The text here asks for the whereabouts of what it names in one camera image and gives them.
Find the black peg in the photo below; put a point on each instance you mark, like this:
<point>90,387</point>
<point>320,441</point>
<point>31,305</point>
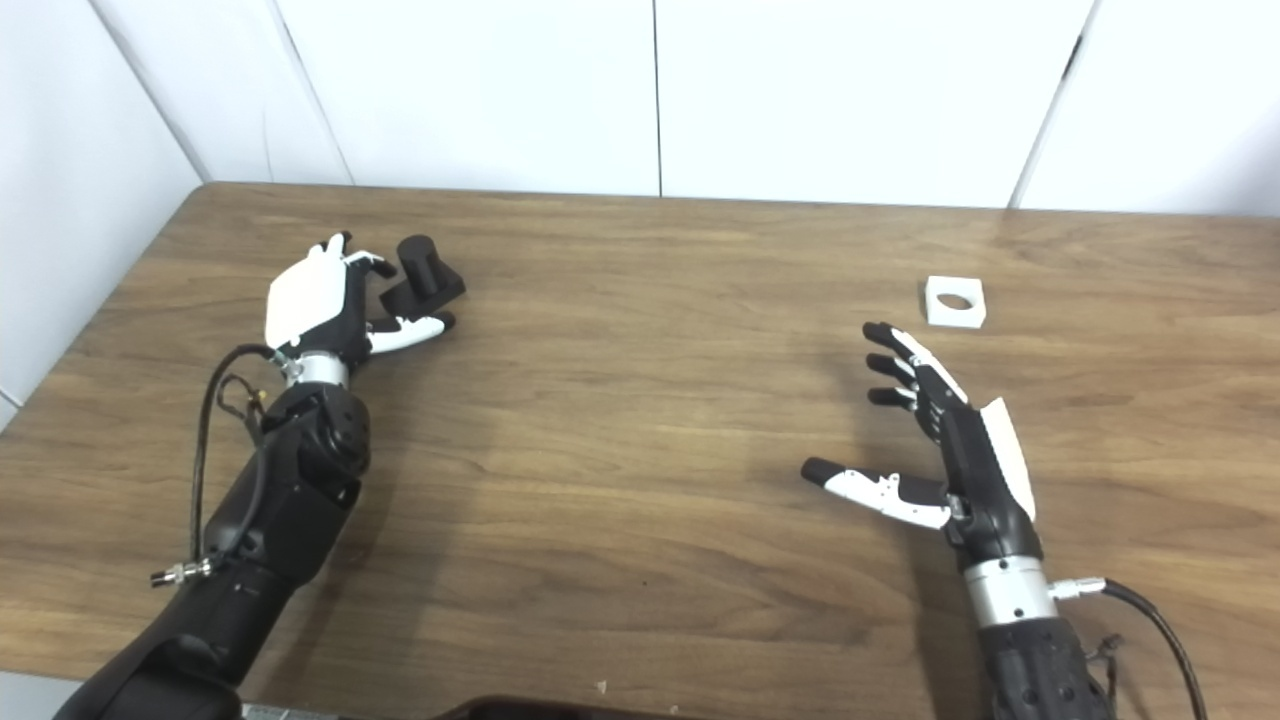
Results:
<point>420,262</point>

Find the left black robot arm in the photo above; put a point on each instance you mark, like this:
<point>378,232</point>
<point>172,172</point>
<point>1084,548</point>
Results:
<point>290,500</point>

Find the white square piece with hole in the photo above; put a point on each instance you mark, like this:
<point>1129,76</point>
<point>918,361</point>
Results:
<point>935,318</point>

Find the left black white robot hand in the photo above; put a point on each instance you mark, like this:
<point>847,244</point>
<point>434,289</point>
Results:
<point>305,300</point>

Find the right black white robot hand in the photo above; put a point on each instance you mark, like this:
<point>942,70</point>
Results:
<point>985,480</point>

